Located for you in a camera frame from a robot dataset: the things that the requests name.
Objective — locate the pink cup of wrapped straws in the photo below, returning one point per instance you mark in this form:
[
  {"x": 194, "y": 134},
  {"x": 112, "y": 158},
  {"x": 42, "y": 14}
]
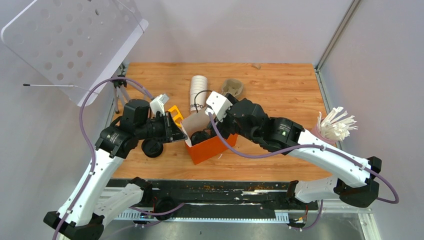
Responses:
[{"x": 335, "y": 126}]

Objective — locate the stack of white paper cups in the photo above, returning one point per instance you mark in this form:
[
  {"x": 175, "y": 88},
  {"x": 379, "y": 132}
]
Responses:
[{"x": 198, "y": 92}]

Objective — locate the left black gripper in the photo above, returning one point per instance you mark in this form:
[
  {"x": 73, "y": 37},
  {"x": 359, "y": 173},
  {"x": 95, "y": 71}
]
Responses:
[{"x": 174, "y": 133}]

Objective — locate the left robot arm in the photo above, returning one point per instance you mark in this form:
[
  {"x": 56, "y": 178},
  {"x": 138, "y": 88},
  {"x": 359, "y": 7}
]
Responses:
[{"x": 82, "y": 217}]

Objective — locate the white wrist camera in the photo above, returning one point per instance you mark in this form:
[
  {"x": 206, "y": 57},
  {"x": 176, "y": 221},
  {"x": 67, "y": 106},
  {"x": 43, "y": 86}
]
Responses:
[
  {"x": 217, "y": 104},
  {"x": 157, "y": 105}
]

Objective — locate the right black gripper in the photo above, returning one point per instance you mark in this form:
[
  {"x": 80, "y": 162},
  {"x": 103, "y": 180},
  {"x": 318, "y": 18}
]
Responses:
[{"x": 225, "y": 132}]

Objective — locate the yellow plastic triangle holder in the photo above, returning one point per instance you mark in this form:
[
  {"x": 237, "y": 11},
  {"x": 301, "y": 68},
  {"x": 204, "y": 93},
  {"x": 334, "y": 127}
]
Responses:
[{"x": 176, "y": 115}]

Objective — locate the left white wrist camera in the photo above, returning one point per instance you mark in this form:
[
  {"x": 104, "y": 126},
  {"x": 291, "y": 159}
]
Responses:
[{"x": 157, "y": 105}]

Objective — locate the orange paper bag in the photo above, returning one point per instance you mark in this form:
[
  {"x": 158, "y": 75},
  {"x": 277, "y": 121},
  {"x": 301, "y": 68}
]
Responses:
[{"x": 207, "y": 149}]

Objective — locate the white tripod stand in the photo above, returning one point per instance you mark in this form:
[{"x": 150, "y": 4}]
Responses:
[{"x": 120, "y": 94}]

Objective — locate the stacked pulp cup carriers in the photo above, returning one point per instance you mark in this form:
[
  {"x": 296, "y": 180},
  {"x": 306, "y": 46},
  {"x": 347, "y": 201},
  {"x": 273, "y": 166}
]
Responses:
[{"x": 232, "y": 86}]

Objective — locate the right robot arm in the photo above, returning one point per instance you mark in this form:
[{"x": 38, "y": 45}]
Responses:
[{"x": 352, "y": 178}]

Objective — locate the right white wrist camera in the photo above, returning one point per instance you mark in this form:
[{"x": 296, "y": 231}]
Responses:
[{"x": 217, "y": 104}]

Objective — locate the small brown wood block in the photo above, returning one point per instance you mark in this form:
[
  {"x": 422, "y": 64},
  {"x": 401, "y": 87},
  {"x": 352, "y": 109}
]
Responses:
[{"x": 256, "y": 66}]

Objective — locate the clear perforated acrylic panel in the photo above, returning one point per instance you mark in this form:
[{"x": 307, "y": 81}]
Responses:
[{"x": 75, "y": 44}]

